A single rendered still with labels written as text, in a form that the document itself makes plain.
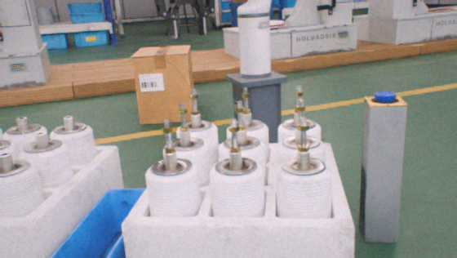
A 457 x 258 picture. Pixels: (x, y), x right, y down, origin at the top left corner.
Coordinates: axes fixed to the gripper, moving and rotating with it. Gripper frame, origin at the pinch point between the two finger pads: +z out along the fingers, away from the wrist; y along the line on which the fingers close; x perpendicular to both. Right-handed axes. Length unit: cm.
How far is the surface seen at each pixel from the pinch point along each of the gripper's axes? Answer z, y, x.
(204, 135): 22.7, 0.7, 4.4
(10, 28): 7, 12, -186
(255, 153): 22.7, -1.3, 21.0
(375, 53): 42, -206, -115
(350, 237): 31, -3, 44
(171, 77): 27, -33, -83
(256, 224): 29.2, 8.2, 33.7
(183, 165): 21.8, 13.4, 18.9
